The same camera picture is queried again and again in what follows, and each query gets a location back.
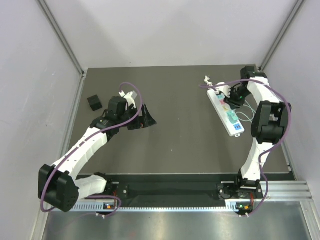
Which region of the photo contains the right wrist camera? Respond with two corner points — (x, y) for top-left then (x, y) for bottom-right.
(213, 82), (231, 98)

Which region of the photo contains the slotted cable duct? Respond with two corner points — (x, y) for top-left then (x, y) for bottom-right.
(70, 200), (251, 213)

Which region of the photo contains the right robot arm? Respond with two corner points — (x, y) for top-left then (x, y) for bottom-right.
(224, 66), (291, 198)

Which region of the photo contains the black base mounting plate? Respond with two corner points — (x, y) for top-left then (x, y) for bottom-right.
(107, 173), (263, 207)

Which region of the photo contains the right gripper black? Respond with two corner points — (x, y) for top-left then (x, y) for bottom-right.
(223, 86), (252, 110)

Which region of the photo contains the aluminium front rail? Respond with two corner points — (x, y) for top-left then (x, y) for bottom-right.
(265, 181), (313, 202)

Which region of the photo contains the left aluminium frame post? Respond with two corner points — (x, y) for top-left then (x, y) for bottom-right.
(36, 0), (85, 76)

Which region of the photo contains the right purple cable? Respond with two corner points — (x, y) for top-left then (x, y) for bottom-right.
(199, 78), (293, 216)

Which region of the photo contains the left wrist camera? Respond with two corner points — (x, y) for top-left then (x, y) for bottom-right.
(119, 90), (138, 107)

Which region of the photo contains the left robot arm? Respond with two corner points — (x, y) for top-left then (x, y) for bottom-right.
(38, 91), (157, 212)

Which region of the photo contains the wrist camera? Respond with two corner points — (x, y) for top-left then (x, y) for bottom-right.
(119, 90), (138, 107)
(213, 82), (231, 98)

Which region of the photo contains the black cube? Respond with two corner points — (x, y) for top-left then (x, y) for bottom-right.
(87, 94), (103, 111)

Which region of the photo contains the teal charger plug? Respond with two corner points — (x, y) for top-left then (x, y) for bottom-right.
(226, 111), (239, 125)

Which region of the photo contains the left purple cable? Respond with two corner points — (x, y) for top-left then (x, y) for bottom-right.
(39, 82), (143, 213)

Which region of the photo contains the aluminium frame post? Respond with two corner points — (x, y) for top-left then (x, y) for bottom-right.
(36, 0), (85, 76)
(257, 0), (306, 72)

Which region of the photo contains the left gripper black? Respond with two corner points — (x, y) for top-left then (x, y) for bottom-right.
(117, 103), (157, 131)

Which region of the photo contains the purple cable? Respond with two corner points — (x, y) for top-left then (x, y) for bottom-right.
(39, 82), (143, 213)
(199, 78), (293, 216)

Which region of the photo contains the white power strip cord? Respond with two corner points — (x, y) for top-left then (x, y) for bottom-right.
(202, 74), (215, 87)

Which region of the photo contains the white power strip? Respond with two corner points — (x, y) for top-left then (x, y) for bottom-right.
(207, 89), (245, 138)

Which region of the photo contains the right aluminium frame post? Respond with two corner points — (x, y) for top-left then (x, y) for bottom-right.
(257, 0), (306, 72)

